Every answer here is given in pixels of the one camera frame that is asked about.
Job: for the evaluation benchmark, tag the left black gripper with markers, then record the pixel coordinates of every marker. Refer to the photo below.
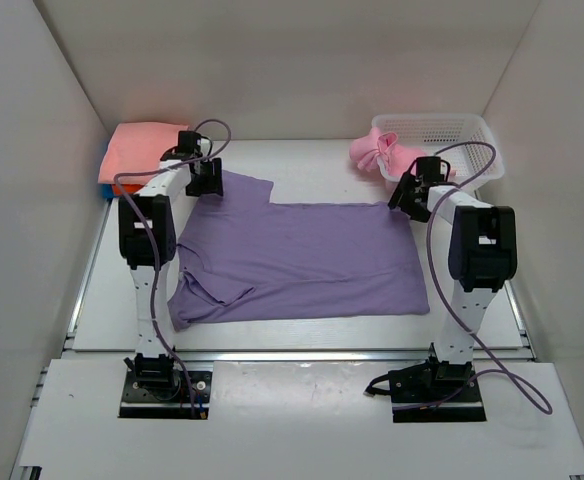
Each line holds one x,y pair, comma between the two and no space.
214,186

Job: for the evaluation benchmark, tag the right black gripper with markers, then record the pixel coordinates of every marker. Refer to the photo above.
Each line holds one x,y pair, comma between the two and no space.
401,199

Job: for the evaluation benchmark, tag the purple t shirt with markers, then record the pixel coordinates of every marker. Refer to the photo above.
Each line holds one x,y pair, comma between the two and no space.
245,258

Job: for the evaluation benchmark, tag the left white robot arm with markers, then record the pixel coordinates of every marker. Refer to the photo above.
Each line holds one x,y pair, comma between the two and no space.
147,243

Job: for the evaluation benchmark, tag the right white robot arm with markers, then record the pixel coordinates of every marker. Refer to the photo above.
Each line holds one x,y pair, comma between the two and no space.
482,256

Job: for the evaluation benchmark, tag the white plastic basket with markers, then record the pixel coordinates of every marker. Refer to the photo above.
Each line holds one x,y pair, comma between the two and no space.
431,132

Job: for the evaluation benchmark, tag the folded orange t shirt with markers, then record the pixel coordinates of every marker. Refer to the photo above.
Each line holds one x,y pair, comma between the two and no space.
125,188

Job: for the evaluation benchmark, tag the folded salmon pink t shirt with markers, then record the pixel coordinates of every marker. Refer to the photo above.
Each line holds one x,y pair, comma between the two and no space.
137,147

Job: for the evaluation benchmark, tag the folded blue t shirt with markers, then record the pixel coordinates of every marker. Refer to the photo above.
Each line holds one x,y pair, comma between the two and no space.
107,191

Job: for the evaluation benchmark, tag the aluminium rail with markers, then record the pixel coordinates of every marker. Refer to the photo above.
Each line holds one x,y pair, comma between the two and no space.
521,354

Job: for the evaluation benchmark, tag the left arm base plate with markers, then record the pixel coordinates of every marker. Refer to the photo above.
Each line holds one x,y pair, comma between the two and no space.
139,402

